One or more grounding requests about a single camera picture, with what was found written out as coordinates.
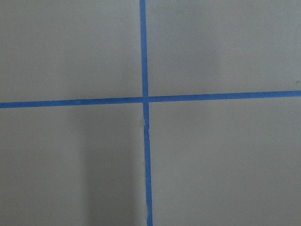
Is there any brown paper table cover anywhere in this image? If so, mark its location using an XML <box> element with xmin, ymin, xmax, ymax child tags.
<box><xmin>0</xmin><ymin>0</ymin><xmax>301</xmax><ymax>226</ymax></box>

